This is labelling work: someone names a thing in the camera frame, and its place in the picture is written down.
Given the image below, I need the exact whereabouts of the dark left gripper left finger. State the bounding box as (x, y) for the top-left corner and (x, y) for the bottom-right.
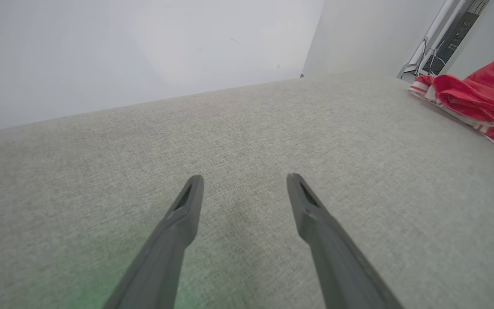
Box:
(103, 174), (205, 309)

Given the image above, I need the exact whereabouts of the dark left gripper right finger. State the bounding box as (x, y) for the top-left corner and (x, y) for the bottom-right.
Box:
(286, 173), (404, 309)

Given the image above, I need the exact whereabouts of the red and white garment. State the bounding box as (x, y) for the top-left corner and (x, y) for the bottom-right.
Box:
(408, 52), (494, 151)

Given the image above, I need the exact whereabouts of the grey-green fabric sofa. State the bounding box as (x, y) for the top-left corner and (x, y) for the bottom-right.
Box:
(0, 72), (494, 309)

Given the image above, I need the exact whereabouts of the dark frame with cables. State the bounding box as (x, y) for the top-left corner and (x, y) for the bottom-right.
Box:
(397, 0), (490, 83)

